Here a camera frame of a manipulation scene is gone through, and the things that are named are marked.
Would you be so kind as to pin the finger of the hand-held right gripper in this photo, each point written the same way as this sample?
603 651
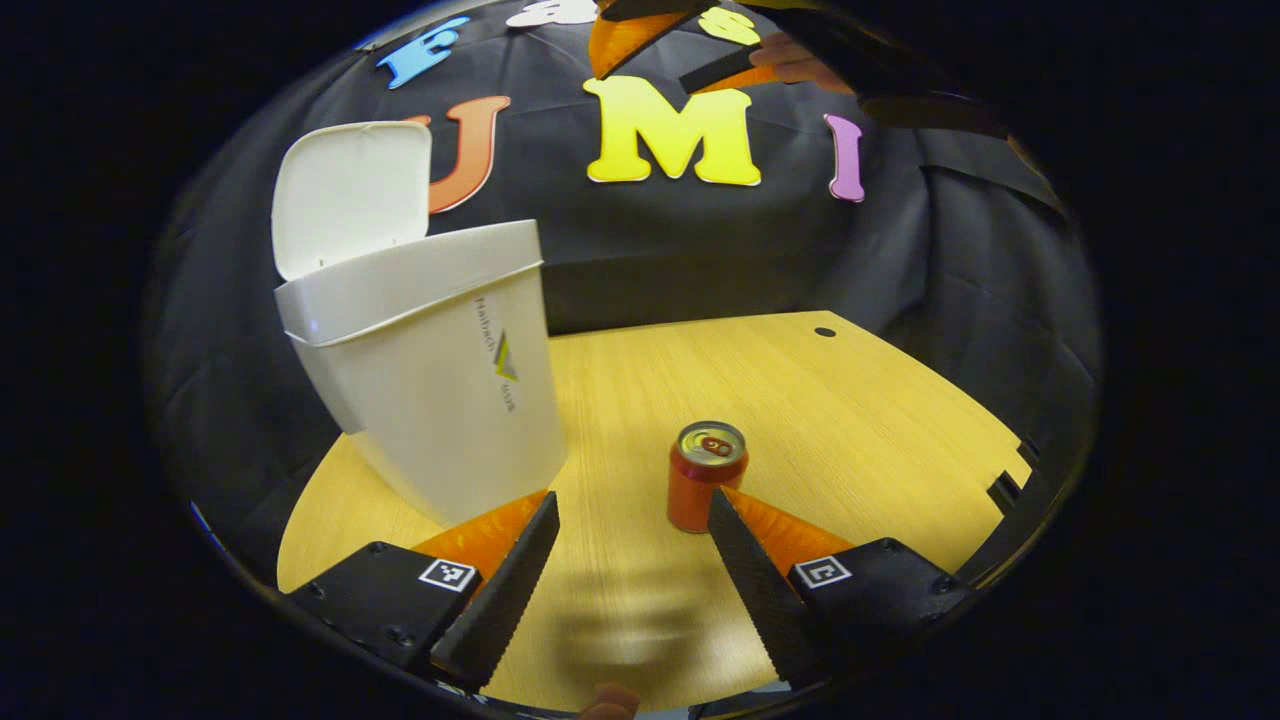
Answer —
625 35
720 70

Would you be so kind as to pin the black backdrop cloth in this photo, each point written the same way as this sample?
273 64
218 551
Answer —
650 260

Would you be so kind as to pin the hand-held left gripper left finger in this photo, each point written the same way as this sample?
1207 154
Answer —
505 595

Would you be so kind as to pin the white desktop garbage bin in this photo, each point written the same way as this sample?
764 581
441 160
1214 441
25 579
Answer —
430 400

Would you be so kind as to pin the red pop can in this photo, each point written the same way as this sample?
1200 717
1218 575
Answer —
700 490

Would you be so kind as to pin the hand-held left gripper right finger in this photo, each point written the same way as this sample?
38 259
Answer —
760 590

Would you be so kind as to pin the wooden desktop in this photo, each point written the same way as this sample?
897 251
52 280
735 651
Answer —
850 440

